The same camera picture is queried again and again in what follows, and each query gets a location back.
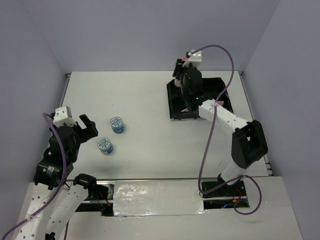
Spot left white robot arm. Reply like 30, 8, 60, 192
16, 106, 98, 240

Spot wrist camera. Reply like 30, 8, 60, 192
53, 106, 76, 127
182, 50, 202, 68

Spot blue tape roll rear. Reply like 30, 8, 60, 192
110, 116, 125, 134

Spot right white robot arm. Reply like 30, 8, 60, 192
172, 55, 269, 196

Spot pink capped crayon tube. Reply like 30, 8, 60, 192
174, 79, 182, 88

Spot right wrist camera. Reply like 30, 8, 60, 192
182, 50, 202, 68

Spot blue tape roll front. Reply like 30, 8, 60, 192
97, 137, 114, 155

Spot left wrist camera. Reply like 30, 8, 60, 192
53, 106, 76, 127

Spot black compartment organizer tray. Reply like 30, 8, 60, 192
166, 77, 226, 120

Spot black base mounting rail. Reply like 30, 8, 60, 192
76, 179, 249, 217

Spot blue tape roll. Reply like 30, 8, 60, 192
97, 137, 114, 155
110, 116, 125, 134

